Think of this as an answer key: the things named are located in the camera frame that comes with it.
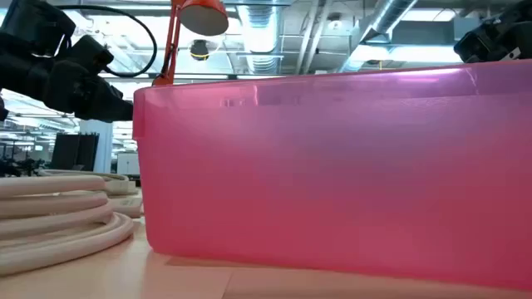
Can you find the black dome ceiling camera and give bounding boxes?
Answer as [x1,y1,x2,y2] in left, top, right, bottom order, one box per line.
[189,39,211,62]

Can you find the red translucent plastic bin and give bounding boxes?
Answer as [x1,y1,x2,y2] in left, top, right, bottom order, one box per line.
[131,59,532,292]

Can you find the black office cabinet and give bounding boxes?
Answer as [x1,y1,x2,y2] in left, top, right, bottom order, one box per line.
[49,131,101,172]

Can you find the silver slanted air duct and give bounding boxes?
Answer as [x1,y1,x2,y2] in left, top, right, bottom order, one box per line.
[338,0,419,71]

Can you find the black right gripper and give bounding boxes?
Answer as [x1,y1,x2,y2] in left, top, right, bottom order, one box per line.
[452,16,532,64]

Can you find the white office cabinet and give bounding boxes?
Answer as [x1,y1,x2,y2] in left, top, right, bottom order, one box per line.
[116,151,140,175]

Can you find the red desk lamp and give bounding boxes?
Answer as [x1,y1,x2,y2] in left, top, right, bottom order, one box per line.
[151,0,229,87]

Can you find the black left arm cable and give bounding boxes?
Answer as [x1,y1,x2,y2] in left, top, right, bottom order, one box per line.
[56,3,159,79]

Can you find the silver round air duct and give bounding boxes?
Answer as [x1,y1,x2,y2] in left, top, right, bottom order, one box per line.
[236,0,283,76]

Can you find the distant office workstations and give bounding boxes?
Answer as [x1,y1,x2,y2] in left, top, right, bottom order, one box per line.
[0,140,51,178]

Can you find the beige cable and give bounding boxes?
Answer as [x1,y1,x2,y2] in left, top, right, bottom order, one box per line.
[0,174,145,277]
[39,169,140,197]

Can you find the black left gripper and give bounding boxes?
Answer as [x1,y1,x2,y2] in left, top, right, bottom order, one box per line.
[0,54,135,124]

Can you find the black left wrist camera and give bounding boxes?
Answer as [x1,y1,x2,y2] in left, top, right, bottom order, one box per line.
[68,35,116,78]

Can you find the white round pillar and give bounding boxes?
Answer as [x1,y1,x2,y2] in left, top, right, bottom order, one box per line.
[78,120,114,174]

